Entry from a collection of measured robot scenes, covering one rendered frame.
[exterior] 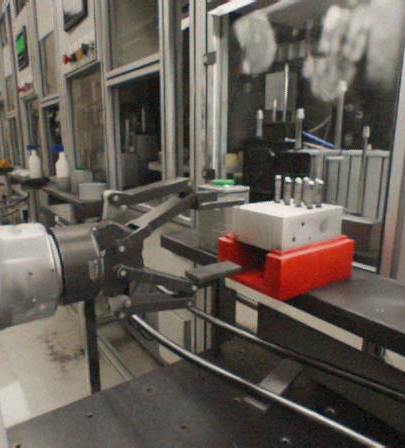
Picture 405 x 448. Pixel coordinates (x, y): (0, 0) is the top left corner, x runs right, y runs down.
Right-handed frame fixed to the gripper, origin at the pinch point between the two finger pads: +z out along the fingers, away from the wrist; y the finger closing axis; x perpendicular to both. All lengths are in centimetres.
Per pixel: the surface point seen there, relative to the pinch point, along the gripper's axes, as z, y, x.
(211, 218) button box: 10.4, -1.5, 15.4
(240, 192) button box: 14.0, 3.2, 12.1
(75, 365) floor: 17, -99, 136
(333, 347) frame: 40, -34, 8
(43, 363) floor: 4, -99, 147
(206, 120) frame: 24.0, 16.3, 35.5
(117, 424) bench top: -10.4, -30.8, 11.4
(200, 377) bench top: 6.9, -30.8, 13.6
